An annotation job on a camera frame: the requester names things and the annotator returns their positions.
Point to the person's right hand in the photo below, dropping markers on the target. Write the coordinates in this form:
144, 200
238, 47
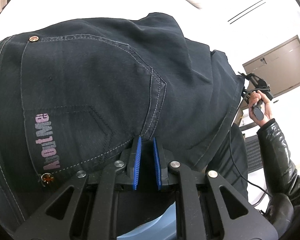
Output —
265, 107

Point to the brown door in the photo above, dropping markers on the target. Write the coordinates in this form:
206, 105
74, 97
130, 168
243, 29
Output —
279, 67

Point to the black glossy jacket sleeve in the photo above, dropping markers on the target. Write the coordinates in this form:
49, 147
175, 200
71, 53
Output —
282, 179

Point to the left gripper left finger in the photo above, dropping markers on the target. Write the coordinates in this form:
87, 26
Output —
132, 159

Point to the black denim pants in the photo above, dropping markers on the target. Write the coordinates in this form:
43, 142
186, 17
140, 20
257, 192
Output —
74, 95

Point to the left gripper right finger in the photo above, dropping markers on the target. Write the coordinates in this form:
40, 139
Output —
162, 158

